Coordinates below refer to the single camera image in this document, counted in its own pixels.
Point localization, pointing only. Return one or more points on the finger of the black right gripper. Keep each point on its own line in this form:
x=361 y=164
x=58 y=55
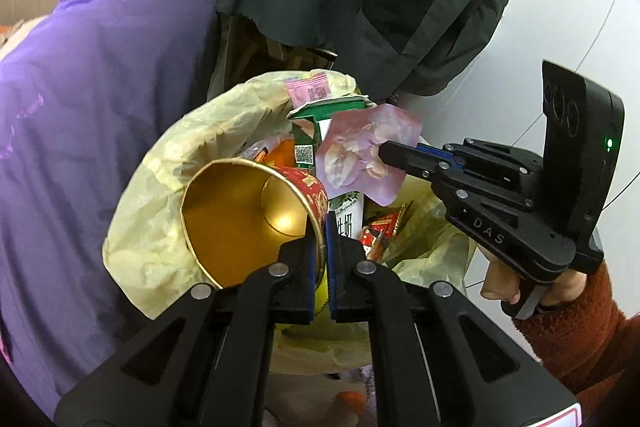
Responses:
x=408 y=159
x=436 y=153

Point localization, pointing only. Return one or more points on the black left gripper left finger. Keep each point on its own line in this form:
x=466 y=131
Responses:
x=205 y=360

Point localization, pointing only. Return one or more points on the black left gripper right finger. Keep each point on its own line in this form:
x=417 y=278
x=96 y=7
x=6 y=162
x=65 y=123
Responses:
x=437 y=359

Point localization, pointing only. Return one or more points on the pink floral wrapper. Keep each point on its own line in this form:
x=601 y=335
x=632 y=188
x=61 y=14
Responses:
x=347 y=159

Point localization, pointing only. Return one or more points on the green white milk carton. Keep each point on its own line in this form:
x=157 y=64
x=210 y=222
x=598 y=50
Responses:
x=310 y=125

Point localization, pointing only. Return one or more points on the pink candy wrapper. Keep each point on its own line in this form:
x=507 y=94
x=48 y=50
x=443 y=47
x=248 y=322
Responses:
x=307 y=88

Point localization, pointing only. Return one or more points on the red gold paper cup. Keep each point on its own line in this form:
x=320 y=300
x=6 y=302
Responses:
x=237 y=213

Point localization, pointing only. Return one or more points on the yellow red snack wrapper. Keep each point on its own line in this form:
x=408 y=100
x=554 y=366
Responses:
x=377 y=234

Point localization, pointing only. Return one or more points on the red fleece sleeve forearm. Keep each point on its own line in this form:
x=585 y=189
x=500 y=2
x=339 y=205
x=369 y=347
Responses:
x=586 y=344

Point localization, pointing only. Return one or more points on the right hand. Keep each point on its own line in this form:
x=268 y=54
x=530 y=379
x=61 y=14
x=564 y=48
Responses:
x=504 y=284

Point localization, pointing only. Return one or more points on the purple bed sheet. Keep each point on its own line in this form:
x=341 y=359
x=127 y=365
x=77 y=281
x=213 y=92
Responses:
x=83 y=97

